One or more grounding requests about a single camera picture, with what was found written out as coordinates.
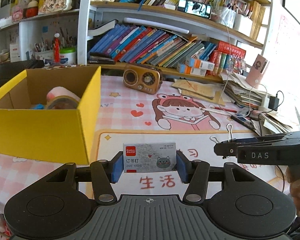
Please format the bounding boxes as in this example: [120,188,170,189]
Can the red thick book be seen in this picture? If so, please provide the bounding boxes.
[216,41,246,59]

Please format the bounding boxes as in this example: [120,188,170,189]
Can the right human hand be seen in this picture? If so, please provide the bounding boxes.
[285,167,300,218]

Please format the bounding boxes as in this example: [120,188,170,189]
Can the metal binder clip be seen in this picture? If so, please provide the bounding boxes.
[209,124,234,144]

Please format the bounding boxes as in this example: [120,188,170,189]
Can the smartphone on shelf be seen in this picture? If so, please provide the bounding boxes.
[177,0,212,19]

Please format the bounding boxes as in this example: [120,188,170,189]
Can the yellow cardboard box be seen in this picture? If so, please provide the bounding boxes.
[0,66,101,165]

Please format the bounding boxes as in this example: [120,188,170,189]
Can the yellow tape roll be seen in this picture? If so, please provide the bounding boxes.
[45,96,79,109]

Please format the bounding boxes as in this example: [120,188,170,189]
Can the black electronic piano keyboard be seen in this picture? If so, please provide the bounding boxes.
[0,60,44,87]

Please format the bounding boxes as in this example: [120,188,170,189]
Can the brown cardboard pieces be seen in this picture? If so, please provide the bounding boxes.
[171,79,225,106]

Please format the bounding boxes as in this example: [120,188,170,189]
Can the pink checkered tablecloth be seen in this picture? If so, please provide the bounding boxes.
[0,74,298,218]

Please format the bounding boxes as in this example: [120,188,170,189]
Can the pink cup holder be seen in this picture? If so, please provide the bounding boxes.
[246,54,269,88]

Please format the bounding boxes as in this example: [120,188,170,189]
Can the stack of papers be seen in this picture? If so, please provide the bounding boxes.
[219,71,296,135]

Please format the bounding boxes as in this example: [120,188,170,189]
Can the white pen holder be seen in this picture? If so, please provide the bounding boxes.
[35,50,53,61]

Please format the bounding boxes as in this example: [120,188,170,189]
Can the blue wrapper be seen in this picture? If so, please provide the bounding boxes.
[31,103,45,109]

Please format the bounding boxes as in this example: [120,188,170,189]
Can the red pencil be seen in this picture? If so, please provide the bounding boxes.
[211,106,237,113]

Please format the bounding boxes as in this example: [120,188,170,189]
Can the orange white medicine box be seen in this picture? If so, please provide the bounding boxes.
[185,57,214,71]

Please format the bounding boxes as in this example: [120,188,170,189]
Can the pink plush paw toy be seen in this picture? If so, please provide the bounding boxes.
[47,86,79,101]

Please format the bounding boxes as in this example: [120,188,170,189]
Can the black power adapter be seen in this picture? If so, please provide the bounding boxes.
[268,96,279,111]

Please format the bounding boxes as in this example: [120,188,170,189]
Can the brown retro radio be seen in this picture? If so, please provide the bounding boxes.
[123,63,163,95]

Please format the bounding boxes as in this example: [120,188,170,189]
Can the staples box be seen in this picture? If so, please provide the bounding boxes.
[123,142,176,173]

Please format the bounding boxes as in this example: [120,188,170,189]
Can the white green lidded jar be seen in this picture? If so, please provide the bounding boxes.
[59,47,77,66]

